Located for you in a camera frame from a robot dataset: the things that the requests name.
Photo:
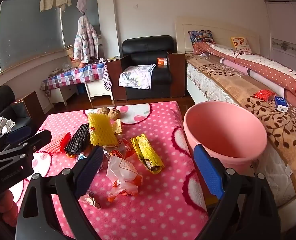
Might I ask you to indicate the small orange box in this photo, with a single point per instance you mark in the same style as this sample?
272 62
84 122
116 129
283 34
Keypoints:
162 61

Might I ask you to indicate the black foam fruit net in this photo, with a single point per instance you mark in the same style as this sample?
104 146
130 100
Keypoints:
78 140

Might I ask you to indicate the white wardrobe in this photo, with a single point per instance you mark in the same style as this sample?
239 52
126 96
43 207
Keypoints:
282 30

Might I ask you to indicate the pink hanging garment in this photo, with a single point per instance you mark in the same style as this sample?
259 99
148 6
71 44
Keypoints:
83 2

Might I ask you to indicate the red white snack wrapper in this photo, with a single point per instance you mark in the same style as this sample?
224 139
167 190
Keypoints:
124 147

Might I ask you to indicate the black leather sofa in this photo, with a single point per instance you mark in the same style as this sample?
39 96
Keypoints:
0 100

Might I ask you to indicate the small crumpled foil wrapper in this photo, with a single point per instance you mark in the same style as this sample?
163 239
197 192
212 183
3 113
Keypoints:
90 200

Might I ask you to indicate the red mesh bag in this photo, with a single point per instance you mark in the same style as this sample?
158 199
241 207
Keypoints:
264 95

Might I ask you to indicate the red foam fruit net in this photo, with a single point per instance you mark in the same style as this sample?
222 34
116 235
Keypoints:
59 142

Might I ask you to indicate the orange fruit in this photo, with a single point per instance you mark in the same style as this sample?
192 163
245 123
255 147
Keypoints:
82 65

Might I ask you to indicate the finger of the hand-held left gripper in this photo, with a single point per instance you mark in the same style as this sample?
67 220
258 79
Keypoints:
17 133
42 137

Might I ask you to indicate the orange peel piece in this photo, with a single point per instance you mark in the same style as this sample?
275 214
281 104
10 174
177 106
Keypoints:
117 126

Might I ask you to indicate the dark patterned cloth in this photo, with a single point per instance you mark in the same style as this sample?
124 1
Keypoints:
107 80

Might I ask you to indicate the white printed puffy jacket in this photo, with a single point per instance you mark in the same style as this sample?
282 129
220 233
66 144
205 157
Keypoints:
84 42

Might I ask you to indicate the tan bag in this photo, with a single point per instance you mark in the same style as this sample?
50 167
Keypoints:
71 57

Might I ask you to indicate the pink polka dot blanket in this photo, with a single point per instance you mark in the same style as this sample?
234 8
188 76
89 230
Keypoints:
150 205

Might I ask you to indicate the yellow foam fruit net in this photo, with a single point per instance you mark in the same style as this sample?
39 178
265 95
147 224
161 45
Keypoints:
101 130

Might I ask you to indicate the white desk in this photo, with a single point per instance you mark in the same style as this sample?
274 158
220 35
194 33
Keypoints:
98 90

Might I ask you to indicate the pink rolled quilt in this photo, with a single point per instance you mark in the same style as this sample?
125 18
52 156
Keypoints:
237 66

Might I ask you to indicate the white orange plastic bag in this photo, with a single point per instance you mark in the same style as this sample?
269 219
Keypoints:
121 170

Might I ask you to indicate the grey window blind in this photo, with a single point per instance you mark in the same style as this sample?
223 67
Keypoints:
28 35
70 22

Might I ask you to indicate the person's left hand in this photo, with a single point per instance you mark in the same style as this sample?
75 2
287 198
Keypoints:
7 205

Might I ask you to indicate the floral seat cloth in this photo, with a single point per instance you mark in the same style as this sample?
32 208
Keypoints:
138 77

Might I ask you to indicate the checkered tablecloth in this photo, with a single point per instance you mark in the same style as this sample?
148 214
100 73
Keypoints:
73 76

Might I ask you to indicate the wooden side table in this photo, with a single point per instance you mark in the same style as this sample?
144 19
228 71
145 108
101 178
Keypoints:
30 105
115 80
176 75

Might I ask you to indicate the white crumpled cloth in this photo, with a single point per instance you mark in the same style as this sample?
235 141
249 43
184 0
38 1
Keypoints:
3 125

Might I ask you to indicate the red polka dot quilt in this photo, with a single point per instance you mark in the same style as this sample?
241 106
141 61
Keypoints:
262 67

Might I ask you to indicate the colourful printed pillow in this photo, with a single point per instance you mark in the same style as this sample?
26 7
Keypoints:
200 36

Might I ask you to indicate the yellow foil wrapper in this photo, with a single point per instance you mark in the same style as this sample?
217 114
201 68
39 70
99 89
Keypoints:
148 155

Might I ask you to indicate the black leather armchair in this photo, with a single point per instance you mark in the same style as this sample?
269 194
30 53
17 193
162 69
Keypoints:
148 45

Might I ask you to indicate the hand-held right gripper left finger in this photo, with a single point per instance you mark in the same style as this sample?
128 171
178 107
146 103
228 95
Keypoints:
88 172

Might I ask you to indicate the yellow floral pillow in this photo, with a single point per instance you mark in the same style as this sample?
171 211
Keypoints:
240 43

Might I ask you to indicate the cream bed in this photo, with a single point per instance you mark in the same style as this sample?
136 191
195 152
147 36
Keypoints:
213 27

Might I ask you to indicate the blue tissue pack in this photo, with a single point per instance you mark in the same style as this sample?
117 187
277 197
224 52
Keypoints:
281 103

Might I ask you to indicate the pink plastic bucket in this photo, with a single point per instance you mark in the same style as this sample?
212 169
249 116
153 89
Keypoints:
225 130

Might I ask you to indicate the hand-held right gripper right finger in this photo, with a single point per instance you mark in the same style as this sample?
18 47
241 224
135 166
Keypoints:
208 172

